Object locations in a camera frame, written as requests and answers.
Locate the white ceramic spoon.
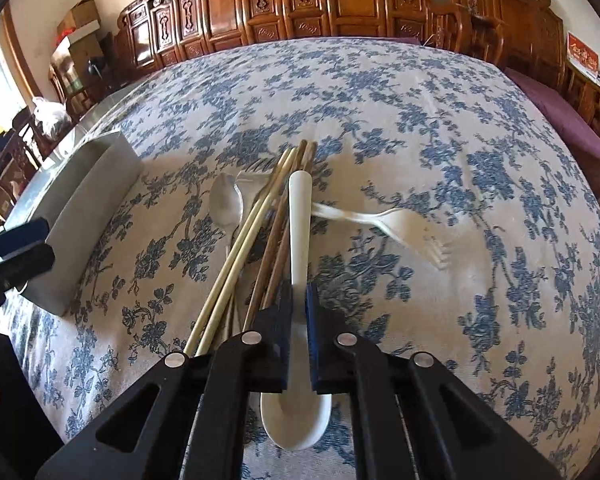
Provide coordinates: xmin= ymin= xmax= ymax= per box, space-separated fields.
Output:
xmin=260 ymin=170 xmax=332 ymax=452

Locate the grey utensil container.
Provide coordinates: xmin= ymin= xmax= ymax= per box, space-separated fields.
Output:
xmin=2 ymin=130 xmax=144 ymax=317

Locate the white plastic fork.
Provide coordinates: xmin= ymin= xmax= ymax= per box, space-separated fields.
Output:
xmin=310 ymin=202 xmax=454 ymax=271

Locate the person's dark clothed leg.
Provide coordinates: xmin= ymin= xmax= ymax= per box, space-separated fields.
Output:
xmin=0 ymin=327 xmax=65 ymax=480

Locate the blue floral tablecloth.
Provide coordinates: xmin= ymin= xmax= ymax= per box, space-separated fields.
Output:
xmin=0 ymin=35 xmax=600 ymax=480

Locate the purple seat cushion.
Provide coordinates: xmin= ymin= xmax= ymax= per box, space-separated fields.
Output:
xmin=504 ymin=67 xmax=600 ymax=162

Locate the cardboard boxes stack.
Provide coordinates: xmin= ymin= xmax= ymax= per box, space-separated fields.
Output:
xmin=55 ymin=0 xmax=104 ymax=43

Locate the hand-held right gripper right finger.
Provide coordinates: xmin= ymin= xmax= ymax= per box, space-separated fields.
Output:
xmin=305 ymin=282 xmax=564 ymax=480

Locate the white plastic bag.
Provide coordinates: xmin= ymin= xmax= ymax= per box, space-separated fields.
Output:
xmin=30 ymin=96 xmax=74 ymax=137

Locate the red printed box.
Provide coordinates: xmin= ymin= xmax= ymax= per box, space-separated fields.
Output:
xmin=565 ymin=31 xmax=600 ymax=74

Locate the metal spoon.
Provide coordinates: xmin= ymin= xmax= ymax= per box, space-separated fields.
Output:
xmin=209 ymin=173 xmax=245 ymax=343

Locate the light bamboo chopstick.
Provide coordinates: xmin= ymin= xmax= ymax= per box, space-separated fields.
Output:
xmin=182 ymin=147 xmax=296 ymax=357
xmin=197 ymin=150 xmax=302 ymax=357

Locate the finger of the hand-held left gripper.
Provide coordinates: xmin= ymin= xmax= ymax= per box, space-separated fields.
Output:
xmin=0 ymin=242 xmax=56 ymax=293
xmin=0 ymin=217 xmax=50 ymax=267

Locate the long carved wooden bench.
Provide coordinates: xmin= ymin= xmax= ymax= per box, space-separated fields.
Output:
xmin=114 ymin=0 xmax=477 ymax=77

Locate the dark wooden chair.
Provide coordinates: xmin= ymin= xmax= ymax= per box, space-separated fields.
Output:
xmin=0 ymin=122 xmax=48 ymax=223

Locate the carved wooden armchair bench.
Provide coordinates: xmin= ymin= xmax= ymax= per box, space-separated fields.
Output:
xmin=447 ymin=0 xmax=600 ymax=158

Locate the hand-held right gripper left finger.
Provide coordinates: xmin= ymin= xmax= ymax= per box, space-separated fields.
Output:
xmin=35 ymin=285 xmax=294 ymax=480

